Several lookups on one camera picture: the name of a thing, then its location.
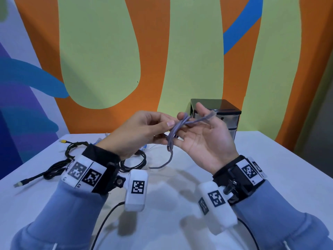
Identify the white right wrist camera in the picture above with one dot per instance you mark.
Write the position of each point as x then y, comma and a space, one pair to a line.
216, 205

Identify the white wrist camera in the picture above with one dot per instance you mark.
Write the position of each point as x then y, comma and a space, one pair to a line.
216, 205
136, 190

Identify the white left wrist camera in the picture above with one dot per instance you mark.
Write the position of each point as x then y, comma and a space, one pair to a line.
136, 190

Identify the black clear drawer unit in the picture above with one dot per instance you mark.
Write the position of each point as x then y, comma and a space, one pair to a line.
229, 119

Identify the person's right hand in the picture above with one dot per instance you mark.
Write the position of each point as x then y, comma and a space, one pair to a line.
208, 143

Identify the person's left thumb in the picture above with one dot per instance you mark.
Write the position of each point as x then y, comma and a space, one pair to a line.
162, 124

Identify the person's left hand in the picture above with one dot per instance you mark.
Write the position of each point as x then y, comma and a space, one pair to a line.
130, 132

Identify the person's left forearm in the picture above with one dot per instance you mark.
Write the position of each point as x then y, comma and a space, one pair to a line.
67, 218

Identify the person's right thumb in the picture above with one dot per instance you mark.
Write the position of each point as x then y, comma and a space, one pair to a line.
204, 111

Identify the person's right forearm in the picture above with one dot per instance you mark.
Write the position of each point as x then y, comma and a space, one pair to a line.
275, 218

